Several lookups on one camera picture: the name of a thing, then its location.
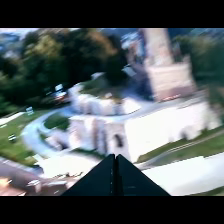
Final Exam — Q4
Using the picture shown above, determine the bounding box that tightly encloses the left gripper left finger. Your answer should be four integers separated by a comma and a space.
61, 153, 117, 197

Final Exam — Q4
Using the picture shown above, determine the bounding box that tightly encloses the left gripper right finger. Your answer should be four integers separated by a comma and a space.
115, 153, 171, 197

